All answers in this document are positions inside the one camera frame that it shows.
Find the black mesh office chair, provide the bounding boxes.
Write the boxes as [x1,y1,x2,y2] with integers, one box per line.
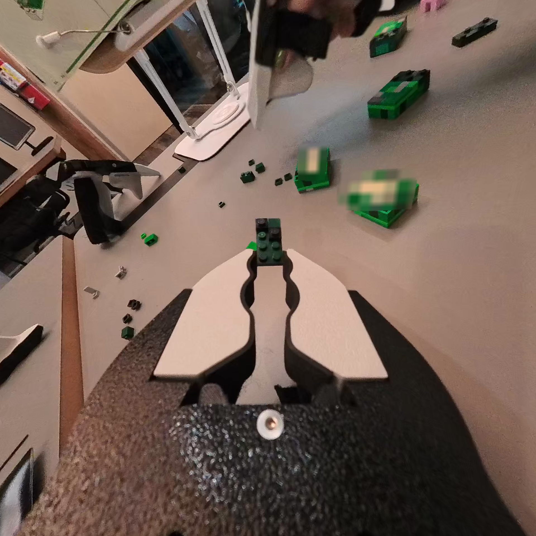
[0,173,73,269]

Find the white hanging cord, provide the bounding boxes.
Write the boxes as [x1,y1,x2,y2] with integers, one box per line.
[35,27,126,49]

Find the red colourful box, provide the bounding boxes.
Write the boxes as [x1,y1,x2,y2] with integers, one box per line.
[0,59,52,112]

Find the green lego face block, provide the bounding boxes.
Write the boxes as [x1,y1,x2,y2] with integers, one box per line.
[293,147,332,194]
[348,169,420,230]

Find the dark green lego assembly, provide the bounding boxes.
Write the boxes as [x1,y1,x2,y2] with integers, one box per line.
[255,217,286,267]

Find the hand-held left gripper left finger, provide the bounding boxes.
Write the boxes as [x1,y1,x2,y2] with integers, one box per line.
[152,249,257,404]

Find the dark green flat lego plate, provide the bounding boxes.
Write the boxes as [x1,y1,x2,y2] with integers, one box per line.
[451,17,499,48]

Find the green lego block dark studs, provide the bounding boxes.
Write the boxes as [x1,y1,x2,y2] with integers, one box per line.
[367,69,431,121]

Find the small grey monitor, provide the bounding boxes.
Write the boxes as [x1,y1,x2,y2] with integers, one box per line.
[0,102,37,151]

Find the pale fin-shaped grip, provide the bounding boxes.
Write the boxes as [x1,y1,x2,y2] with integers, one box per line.
[0,324,44,384]

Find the scattered small dark lego pieces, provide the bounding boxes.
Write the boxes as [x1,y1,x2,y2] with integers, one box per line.
[178,158,293,209]

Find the dark green lego cube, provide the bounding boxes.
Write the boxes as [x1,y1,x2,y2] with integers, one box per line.
[369,16,408,59]

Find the person's right hand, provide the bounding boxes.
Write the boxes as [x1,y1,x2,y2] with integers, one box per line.
[288,0,357,39]

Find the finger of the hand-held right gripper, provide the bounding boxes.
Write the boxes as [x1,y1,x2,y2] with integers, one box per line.
[249,0,277,131]

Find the white book stand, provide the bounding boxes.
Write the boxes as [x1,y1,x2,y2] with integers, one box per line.
[80,0,253,162]

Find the black device with pale grip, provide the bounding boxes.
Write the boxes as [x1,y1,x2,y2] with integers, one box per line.
[58,158,162,246]

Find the open lego instruction booklet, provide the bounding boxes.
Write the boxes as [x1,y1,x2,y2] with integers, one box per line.
[0,0,145,92]

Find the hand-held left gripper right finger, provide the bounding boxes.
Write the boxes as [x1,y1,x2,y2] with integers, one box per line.
[285,249,389,404]

